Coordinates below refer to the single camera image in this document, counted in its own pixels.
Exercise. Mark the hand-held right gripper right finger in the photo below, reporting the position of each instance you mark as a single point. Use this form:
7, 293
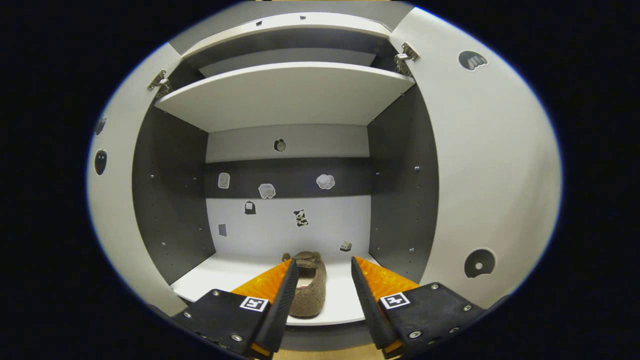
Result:
370, 310

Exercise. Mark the white shoe cabinet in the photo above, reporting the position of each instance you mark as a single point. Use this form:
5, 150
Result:
285, 95

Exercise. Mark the white cabinet door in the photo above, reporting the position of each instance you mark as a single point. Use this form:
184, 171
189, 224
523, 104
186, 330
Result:
120, 210
490, 175

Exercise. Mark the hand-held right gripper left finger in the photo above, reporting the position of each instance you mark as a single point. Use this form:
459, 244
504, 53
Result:
282, 305

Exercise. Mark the metal door hinge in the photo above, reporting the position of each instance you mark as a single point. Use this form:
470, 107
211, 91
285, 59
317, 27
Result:
160, 80
407, 52

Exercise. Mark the brown fuzzy shoe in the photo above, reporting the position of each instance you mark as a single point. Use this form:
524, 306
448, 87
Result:
312, 295

